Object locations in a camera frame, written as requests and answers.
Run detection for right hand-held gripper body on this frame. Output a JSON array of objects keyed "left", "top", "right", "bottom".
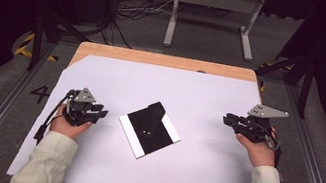
[{"left": 233, "top": 100, "right": 290, "bottom": 148}]

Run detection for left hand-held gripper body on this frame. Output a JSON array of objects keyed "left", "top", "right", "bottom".
[{"left": 60, "top": 84, "right": 98, "bottom": 130}]

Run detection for person's left hand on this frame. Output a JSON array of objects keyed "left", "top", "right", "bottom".
[{"left": 49, "top": 102, "right": 95, "bottom": 142}]

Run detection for person's right hand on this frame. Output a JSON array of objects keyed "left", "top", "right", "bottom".
[{"left": 231, "top": 121, "right": 282, "bottom": 171}]

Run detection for yellow black hazard tape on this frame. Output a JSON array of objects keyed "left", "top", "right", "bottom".
[
  {"left": 13, "top": 29, "right": 62, "bottom": 64},
  {"left": 255, "top": 59, "right": 294, "bottom": 97}
]

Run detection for large white sheet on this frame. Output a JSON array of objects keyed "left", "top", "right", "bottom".
[{"left": 6, "top": 42, "right": 270, "bottom": 183}]

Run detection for black metal stand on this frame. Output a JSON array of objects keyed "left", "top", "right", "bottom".
[
  {"left": 26, "top": 9, "right": 95, "bottom": 81},
  {"left": 248, "top": 47, "right": 319, "bottom": 120}
]

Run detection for wooden table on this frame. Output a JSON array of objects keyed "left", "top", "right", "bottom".
[{"left": 68, "top": 38, "right": 269, "bottom": 102}]

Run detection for grey metal stand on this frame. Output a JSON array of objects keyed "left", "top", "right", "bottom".
[{"left": 162, "top": 0, "right": 267, "bottom": 63}]

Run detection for black floor cables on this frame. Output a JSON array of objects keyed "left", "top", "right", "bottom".
[{"left": 90, "top": 13, "right": 138, "bottom": 49}]

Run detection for white floor cables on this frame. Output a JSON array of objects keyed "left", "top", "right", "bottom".
[{"left": 114, "top": 0, "right": 175, "bottom": 28}]

